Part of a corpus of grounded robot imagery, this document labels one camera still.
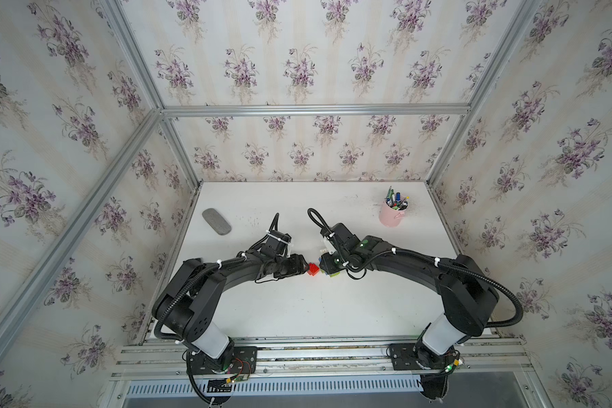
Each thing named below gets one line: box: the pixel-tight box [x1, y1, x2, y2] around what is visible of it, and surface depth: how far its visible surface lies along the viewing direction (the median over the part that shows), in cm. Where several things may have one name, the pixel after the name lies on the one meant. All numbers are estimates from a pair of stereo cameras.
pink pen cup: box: [379, 195, 409, 228], surface depth 100 cm
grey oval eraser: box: [202, 207, 233, 236], surface depth 106 cm
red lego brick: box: [306, 262, 321, 277], surface depth 90 cm
